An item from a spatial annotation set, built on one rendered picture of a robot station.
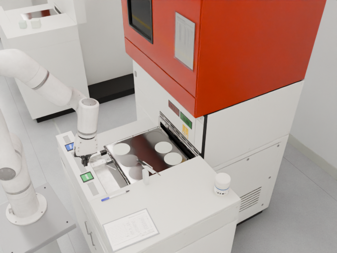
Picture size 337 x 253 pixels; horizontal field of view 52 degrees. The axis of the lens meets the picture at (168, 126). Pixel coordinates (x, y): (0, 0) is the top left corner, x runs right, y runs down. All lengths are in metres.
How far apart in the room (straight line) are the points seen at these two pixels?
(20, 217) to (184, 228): 0.78
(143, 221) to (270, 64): 0.98
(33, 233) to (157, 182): 0.62
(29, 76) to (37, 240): 0.78
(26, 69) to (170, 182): 0.84
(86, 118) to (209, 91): 0.58
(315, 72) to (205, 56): 1.74
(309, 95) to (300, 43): 1.35
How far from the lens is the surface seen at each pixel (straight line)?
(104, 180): 1.85
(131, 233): 1.52
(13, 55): 1.29
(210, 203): 1.63
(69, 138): 2.02
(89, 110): 1.42
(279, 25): 1.73
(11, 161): 1.49
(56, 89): 1.35
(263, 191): 2.58
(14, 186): 1.64
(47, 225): 1.77
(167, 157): 1.91
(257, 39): 1.66
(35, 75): 1.31
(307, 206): 3.04
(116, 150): 1.98
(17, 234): 1.78
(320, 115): 3.20
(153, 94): 2.14
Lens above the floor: 2.22
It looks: 39 degrees down
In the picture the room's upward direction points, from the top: straight up
